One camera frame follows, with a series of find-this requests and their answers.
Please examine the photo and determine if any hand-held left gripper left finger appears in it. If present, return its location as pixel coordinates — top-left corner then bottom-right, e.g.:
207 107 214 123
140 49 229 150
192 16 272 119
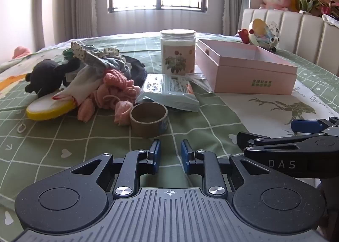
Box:
69 139 161 198

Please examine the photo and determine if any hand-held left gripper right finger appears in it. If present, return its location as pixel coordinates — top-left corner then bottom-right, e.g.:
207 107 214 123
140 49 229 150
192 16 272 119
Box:
181 139 272 198

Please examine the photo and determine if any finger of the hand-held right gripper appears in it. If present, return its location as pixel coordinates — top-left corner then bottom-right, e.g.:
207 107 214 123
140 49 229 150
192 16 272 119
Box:
236 131 322 150
291 116 339 135

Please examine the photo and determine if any pink cardboard box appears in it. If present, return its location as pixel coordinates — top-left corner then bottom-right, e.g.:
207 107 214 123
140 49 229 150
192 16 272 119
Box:
195 39 298 95

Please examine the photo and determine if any pink crochet piece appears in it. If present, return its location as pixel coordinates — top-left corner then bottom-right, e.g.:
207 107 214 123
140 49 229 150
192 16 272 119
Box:
103 68 128 91

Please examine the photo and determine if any white cotton glove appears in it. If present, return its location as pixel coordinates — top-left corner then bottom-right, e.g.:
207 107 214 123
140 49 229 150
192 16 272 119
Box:
52 68 107 102

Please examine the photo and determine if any black plush toy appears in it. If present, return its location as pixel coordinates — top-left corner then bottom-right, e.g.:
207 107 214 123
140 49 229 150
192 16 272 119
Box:
25 59 80 99

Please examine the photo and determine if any cardboard tape roll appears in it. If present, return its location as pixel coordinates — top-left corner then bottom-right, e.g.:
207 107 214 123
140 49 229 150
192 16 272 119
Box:
129 102 169 138

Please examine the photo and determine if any light blue wipes packet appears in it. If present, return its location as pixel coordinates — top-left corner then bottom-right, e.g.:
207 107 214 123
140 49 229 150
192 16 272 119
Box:
135 74 200 112

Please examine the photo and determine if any clear plastic bag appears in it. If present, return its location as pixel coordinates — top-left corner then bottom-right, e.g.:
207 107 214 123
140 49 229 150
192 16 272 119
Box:
185 72 214 94

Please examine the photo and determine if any green checked bedsheet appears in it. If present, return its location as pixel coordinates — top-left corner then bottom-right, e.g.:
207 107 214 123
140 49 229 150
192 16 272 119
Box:
0 31 339 237

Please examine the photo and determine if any dark cloth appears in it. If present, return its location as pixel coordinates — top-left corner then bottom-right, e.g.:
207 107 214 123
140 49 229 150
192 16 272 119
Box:
124 55 148 87

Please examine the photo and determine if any beige padded headboard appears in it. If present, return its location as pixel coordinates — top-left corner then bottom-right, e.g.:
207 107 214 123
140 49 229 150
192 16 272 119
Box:
238 8 339 77

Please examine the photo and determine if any red mushroom toy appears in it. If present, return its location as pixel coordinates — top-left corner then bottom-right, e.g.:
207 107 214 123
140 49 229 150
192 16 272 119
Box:
238 28 255 44

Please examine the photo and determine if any clear jar with floral label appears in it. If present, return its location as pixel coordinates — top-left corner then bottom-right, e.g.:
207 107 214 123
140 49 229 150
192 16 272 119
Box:
160 29 196 75

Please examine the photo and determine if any toy with parasol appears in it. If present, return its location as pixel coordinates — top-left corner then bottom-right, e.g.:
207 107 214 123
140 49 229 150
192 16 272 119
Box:
248 18 281 52

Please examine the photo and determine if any grey cloth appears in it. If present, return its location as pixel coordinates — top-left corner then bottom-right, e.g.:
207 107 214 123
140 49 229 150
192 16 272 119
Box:
85 51 132 78

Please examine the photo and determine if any white cloth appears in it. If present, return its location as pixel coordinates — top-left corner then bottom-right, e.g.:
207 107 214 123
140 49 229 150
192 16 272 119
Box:
322 14 339 27

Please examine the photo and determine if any red leafy plant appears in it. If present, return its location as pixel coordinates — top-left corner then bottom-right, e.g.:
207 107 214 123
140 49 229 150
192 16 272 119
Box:
316 0 339 16

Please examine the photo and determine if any white spotted hair bow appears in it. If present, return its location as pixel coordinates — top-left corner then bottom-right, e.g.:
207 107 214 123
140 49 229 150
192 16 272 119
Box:
71 41 120 62

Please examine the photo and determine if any green glass jar with lid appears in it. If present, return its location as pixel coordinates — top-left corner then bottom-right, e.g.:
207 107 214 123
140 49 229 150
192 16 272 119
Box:
62 48 80 81

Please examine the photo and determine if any beige curtain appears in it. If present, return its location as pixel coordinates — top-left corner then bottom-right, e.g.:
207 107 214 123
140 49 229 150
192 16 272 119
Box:
42 0 109 44
207 0 251 36

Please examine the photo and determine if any cartoon printed blanket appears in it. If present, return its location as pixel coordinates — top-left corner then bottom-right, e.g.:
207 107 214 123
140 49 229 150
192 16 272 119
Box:
0 58 36 95

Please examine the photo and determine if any pink pillow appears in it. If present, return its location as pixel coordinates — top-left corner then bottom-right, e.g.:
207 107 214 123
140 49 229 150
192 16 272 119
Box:
12 46 32 60

